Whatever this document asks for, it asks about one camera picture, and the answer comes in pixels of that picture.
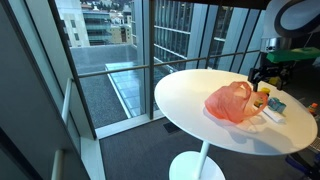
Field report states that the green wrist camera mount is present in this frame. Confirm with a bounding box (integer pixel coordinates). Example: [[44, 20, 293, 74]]
[[266, 46, 320, 64]]

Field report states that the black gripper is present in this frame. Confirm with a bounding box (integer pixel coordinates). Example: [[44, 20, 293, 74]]
[[247, 63, 296, 93]]

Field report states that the white table pedestal base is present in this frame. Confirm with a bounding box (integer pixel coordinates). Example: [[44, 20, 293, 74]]
[[168, 140, 226, 180]]

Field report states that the black and blue equipment stand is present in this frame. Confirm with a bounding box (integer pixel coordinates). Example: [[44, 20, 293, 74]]
[[285, 146, 320, 180]]

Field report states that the yellow capped pill bottle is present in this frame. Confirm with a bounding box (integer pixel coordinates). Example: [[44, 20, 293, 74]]
[[254, 87, 271, 108]]

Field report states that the orange plastic bag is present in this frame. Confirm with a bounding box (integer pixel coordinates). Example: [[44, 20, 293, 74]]
[[204, 81, 270, 125]]

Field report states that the grey window handrail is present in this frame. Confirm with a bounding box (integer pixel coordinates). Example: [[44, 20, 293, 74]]
[[77, 49, 262, 79]]

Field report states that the white vertical door handle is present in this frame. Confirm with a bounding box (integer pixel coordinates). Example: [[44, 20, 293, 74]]
[[50, 149, 65, 180], [61, 78, 73, 125]]

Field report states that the small orange object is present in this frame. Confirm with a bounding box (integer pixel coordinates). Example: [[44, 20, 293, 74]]
[[307, 102, 320, 117]]

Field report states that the teal small box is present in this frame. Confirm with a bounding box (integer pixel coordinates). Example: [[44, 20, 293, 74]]
[[267, 97, 287, 114]]

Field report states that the dark floor vent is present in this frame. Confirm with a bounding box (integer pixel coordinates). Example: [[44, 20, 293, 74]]
[[162, 121, 181, 135]]

